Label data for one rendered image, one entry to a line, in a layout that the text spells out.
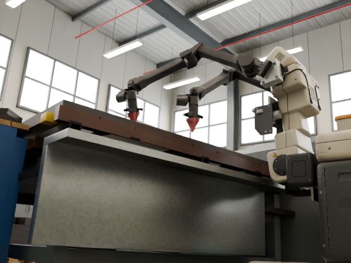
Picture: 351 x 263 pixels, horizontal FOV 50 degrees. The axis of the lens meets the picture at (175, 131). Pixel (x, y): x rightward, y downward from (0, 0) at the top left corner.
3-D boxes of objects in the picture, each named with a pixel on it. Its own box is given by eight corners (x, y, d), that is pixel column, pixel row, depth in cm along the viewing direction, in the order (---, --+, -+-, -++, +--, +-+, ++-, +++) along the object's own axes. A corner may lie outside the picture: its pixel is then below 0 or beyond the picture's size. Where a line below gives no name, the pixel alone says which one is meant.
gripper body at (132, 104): (123, 112, 223) (121, 100, 224) (137, 113, 229) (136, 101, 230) (129, 110, 218) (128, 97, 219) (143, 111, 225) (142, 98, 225)
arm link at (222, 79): (234, 67, 243) (232, 83, 249) (226, 64, 246) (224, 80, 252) (195, 90, 214) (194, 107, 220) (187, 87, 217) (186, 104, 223)
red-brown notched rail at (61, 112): (53, 121, 149) (55, 106, 151) (287, 182, 249) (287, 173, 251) (57, 119, 146) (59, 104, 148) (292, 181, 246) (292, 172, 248)
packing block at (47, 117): (39, 123, 156) (41, 114, 157) (50, 126, 159) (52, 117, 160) (45, 120, 152) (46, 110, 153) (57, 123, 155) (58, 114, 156)
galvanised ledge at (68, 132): (43, 145, 140) (44, 138, 141) (258, 192, 221) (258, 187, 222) (67, 136, 126) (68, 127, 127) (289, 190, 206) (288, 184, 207)
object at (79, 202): (26, 243, 130) (43, 145, 140) (259, 255, 211) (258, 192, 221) (31, 244, 127) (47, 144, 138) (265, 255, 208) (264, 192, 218)
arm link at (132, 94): (132, 88, 222) (138, 90, 227) (123, 90, 224) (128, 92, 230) (133, 99, 221) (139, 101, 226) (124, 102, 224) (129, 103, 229)
